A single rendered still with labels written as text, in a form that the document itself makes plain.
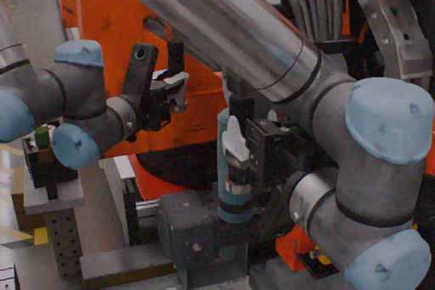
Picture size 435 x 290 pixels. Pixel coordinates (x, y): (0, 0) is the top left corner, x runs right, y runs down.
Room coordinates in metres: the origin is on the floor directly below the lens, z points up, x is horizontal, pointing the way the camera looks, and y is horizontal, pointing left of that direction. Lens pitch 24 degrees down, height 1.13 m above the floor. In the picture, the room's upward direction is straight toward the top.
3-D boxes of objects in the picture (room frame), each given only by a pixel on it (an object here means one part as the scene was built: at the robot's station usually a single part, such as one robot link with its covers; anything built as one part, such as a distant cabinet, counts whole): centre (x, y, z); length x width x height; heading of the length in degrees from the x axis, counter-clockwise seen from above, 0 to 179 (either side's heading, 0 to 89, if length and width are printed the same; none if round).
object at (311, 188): (0.41, -0.11, 0.85); 0.08 x 0.05 x 0.08; 111
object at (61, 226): (1.24, 0.53, 0.21); 0.10 x 0.10 x 0.42; 21
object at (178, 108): (0.94, 0.09, 0.83); 0.04 x 0.04 x 0.16
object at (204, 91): (1.34, -0.02, 0.69); 0.52 x 0.17 x 0.35; 111
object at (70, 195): (1.21, 0.52, 0.44); 0.43 x 0.17 x 0.03; 21
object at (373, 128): (0.36, -0.14, 0.95); 0.11 x 0.08 x 0.11; 14
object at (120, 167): (2.41, 0.70, 0.28); 2.47 x 0.09 x 0.22; 21
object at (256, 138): (0.49, -0.09, 0.86); 0.12 x 0.08 x 0.09; 21
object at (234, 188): (0.62, -0.03, 0.83); 0.04 x 0.04 x 0.16
